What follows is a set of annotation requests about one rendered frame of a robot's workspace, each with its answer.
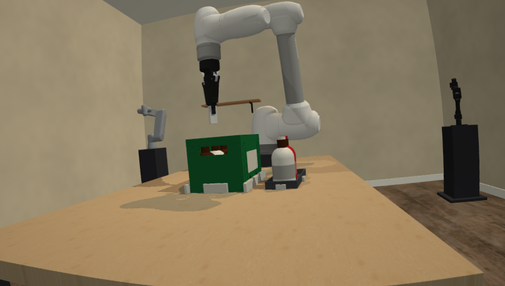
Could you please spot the brown bottle with cream cap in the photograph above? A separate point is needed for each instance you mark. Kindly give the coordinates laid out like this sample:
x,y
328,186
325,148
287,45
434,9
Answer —
x,y
205,151

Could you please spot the white bottle with grey label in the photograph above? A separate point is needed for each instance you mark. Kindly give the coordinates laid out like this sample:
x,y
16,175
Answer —
x,y
283,162
216,150

